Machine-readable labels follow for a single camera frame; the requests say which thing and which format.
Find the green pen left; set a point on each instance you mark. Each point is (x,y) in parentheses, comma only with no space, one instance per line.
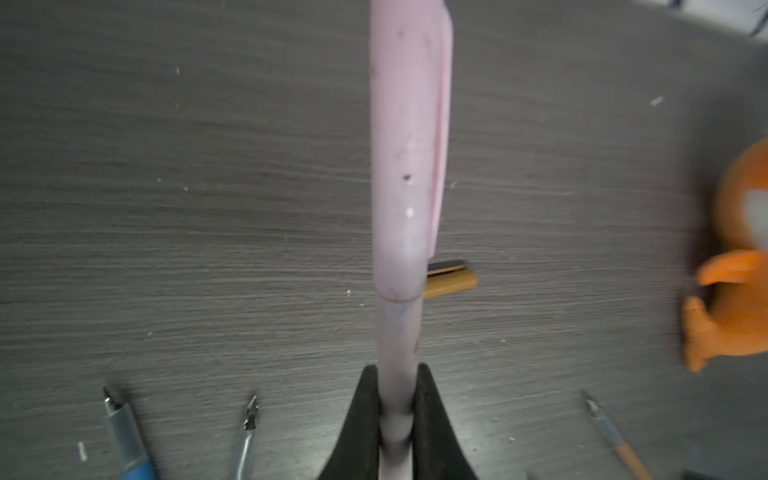
(242,463)

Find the orange pen cap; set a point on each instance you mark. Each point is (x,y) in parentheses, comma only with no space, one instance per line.
(449,277)

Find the orange shark plush toy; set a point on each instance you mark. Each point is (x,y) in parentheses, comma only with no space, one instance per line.
(736,322)

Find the pink pen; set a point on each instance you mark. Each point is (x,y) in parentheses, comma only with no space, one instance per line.
(398,327)

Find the blue pen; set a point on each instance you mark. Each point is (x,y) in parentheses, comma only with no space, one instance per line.
(132,456)

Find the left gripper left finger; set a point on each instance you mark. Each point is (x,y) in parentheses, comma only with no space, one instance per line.
(356,453)

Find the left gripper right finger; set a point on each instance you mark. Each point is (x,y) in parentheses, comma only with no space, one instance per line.
(436,451)

